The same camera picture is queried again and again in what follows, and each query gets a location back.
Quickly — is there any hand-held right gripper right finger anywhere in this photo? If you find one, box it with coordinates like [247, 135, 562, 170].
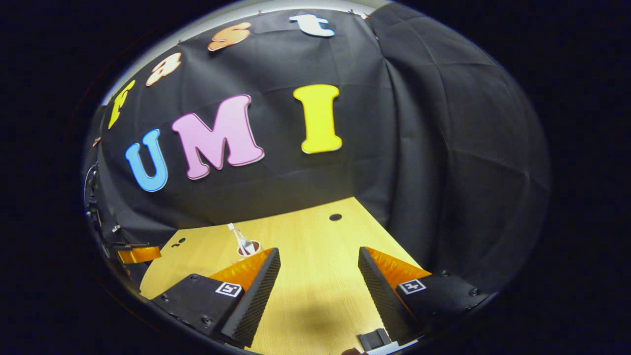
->
[357, 246, 493, 346]

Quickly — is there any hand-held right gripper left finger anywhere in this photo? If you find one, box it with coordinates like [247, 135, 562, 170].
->
[150, 247, 281, 348]

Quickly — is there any beige cup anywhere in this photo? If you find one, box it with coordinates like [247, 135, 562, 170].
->
[237, 240, 262, 258]

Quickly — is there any pale pink toothbrush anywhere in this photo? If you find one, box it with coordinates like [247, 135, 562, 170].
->
[227, 222, 249, 249]

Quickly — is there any wooden desktop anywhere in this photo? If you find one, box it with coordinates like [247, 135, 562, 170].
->
[140, 196, 424, 355]

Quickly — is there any black desk edge clamp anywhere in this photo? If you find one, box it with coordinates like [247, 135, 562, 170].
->
[357, 328, 392, 352]

